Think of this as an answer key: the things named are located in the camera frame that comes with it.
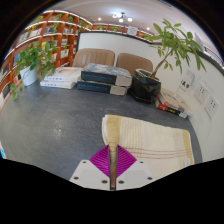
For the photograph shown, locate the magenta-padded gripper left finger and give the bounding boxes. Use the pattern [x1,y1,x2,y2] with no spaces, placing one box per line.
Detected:
[69,144,111,191]

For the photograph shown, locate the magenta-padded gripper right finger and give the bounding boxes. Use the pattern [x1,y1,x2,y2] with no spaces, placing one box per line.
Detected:
[116,144,155,191]

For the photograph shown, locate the cream yellow striped towel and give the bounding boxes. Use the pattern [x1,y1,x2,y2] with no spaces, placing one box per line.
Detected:
[101,114,195,191]

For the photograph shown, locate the red and black book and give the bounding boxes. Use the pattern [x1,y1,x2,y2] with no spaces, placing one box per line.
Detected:
[155,100,190,120]

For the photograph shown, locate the large dark blue book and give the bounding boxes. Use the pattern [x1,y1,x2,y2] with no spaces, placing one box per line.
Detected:
[76,79,128,97]
[80,63,133,88]

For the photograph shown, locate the small tree in black pot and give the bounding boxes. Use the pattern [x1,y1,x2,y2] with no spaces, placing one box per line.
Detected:
[129,18,208,103]

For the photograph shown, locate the white flat book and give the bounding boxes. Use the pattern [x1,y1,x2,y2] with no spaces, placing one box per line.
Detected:
[44,66,84,83]
[39,79,78,90]

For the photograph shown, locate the tan padded chair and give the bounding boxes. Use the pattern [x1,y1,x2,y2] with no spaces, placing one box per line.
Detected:
[115,52,154,77]
[72,48,117,69]

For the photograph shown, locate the leafy plant in white pot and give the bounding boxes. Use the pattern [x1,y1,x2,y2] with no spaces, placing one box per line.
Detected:
[9,41,60,101]

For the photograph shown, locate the orange wooden shelf unit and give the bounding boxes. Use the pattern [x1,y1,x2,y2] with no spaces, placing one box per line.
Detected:
[0,9,154,111]

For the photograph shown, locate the multi-bulb ceiling lamp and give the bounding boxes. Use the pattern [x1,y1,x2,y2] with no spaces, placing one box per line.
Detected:
[112,12,134,24]

